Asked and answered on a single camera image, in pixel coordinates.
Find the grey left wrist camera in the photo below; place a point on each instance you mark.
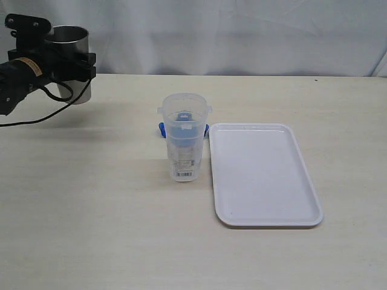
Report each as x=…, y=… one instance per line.
x=30, y=32

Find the clear tall plastic container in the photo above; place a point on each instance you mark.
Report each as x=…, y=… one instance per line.
x=184, y=161

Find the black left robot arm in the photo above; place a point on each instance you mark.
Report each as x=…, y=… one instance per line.
x=11, y=96

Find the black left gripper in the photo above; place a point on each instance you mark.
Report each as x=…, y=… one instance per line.
x=36, y=67

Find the blue plastic container lid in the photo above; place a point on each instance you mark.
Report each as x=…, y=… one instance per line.
x=185, y=135

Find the white rectangular plastic tray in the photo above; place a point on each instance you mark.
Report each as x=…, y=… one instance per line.
x=260, y=178

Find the stainless steel tumbler cup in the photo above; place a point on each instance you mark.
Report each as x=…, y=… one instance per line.
x=66, y=41

